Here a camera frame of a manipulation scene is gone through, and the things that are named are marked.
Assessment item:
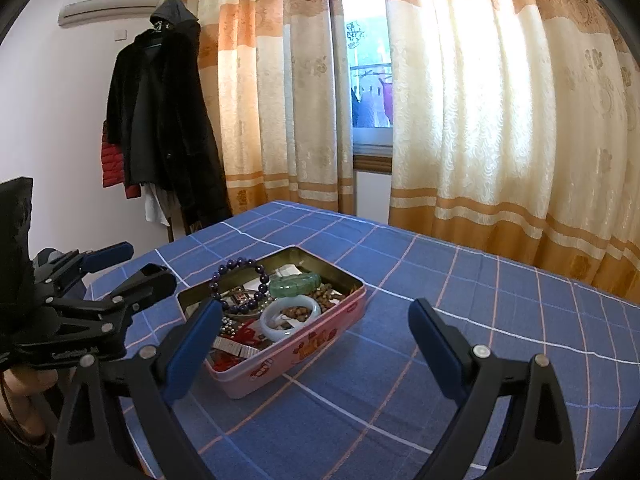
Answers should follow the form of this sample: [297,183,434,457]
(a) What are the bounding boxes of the silver wrist watch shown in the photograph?
[213,336,260,360]

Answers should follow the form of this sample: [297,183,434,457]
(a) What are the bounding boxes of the dark purple bead bracelet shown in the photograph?
[207,256,272,317]

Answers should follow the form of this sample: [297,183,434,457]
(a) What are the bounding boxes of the pale white jade bangle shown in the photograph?
[259,295,322,342]

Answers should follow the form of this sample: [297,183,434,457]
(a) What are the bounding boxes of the green jade bangle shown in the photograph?
[269,272,321,298]

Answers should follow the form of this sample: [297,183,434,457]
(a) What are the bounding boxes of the pink tin jewelry box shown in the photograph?
[177,246,366,399]

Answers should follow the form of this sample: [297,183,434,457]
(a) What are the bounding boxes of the left hand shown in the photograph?
[1,367,58,440]

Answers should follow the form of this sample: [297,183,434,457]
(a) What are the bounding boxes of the white hanging garment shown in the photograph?
[142,183,176,228]

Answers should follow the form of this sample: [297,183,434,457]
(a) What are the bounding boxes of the red puffer jacket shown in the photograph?
[101,124,142,200]

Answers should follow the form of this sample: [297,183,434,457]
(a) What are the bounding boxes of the blue plaid bed sheet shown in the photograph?
[88,202,639,479]

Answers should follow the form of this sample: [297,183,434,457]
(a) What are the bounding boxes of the black hanging coat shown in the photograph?
[104,0,232,233]

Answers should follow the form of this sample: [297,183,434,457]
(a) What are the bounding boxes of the cream curtain left panel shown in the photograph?
[183,0,355,214]

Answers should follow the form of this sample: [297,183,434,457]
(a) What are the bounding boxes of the cream curtain panel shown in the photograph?
[183,0,355,214]
[386,0,639,301]

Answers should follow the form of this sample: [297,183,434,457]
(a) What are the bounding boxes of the cream curtain right panel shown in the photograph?
[386,0,639,301]

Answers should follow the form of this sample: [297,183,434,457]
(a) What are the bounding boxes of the window with wooden sill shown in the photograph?
[342,0,393,174]

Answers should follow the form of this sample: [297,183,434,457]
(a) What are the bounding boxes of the pearl bead necklace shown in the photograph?
[217,314,262,338]

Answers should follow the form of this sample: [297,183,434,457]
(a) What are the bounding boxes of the brown wooden bead necklace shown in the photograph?
[282,282,350,323]

